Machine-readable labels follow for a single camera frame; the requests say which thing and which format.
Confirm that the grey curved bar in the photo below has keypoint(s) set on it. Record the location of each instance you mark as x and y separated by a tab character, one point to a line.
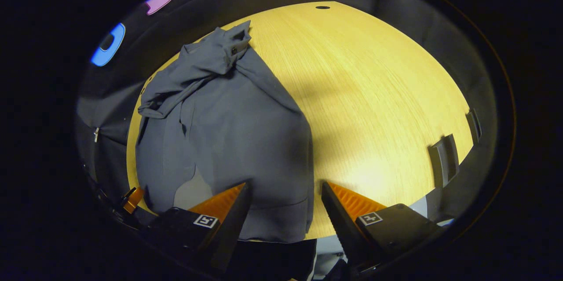
444	160
474	125

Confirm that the small silver cloth clip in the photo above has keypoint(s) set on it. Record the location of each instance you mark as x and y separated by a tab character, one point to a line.
96	133

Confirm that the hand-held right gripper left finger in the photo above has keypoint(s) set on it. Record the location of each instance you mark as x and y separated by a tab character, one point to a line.
231	232

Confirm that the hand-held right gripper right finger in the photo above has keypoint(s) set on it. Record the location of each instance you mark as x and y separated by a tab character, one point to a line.
343	232

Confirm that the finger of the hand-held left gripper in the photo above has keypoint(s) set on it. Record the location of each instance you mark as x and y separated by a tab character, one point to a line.
133	200

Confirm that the grey button shirt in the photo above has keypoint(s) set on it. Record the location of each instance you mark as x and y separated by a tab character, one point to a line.
246	140

